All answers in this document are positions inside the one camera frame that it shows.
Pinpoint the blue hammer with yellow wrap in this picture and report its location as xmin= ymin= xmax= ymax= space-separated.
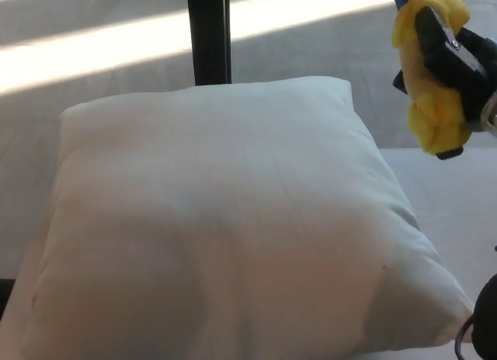
xmin=389 ymin=0 xmax=473 ymax=161

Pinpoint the white square pillow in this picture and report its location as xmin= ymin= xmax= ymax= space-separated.
xmin=8 ymin=75 xmax=477 ymax=360

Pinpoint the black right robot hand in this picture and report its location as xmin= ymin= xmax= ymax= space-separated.
xmin=392 ymin=5 xmax=497 ymax=134

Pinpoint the black cable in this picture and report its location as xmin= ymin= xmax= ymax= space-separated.
xmin=454 ymin=315 xmax=475 ymax=360

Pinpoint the black vertical post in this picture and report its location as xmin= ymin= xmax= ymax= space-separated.
xmin=186 ymin=0 xmax=234 ymax=87

